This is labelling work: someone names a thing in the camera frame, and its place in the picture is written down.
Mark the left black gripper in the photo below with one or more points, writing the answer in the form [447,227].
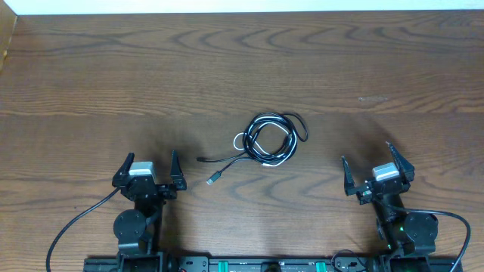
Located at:
[165,194]

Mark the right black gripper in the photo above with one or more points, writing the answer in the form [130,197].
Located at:
[406,168]

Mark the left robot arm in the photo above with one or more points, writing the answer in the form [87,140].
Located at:
[137,229]

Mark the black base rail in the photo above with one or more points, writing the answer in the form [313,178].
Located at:
[345,263]

